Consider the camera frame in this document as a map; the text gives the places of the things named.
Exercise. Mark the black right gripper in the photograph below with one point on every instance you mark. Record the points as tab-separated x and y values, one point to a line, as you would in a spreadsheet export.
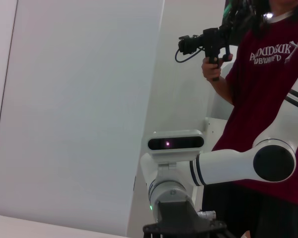
178	218

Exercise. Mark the black handheld video camera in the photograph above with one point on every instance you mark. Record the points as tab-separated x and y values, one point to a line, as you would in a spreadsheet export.
211	39

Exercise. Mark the person's right forearm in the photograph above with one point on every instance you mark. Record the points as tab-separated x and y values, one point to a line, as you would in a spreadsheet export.
223	90

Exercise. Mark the person's right hand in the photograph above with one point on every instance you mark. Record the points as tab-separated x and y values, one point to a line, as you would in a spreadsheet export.
206	70

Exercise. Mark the white cabinet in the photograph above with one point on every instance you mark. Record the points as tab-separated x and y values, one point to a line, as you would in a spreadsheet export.
214	129

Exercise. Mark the person in maroon shirt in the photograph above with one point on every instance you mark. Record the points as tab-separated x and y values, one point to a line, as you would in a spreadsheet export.
263	99

